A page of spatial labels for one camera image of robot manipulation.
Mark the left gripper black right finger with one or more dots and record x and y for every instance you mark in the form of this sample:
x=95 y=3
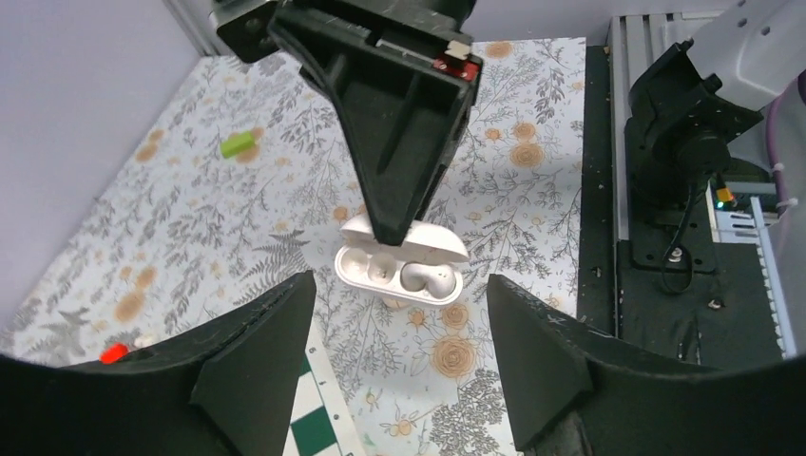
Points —
x=571 y=389

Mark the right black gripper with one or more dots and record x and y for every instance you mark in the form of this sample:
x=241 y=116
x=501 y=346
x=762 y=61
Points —
x=401 y=76

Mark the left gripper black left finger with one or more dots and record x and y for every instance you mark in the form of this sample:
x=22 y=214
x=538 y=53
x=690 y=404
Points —
x=226 y=387

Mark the white earbud case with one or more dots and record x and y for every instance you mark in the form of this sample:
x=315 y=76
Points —
x=423 y=270

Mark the beige earbud charging case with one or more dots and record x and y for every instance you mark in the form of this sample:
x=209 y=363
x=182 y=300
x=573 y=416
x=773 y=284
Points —
x=395 y=304

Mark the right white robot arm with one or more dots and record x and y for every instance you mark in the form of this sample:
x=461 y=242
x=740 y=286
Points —
x=756 y=49

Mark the green white chessboard mat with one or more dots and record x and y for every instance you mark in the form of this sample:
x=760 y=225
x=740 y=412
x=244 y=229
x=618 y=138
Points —
x=321 y=422

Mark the red block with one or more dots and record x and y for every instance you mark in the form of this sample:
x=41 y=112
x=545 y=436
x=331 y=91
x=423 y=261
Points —
x=114 y=353

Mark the green block right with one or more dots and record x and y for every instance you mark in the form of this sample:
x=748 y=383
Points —
x=237 y=144

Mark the floral patterned table mat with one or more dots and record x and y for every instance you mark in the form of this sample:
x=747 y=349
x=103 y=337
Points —
x=184 y=235

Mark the white slotted cable duct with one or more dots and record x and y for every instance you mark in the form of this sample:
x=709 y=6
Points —
x=780 y=251

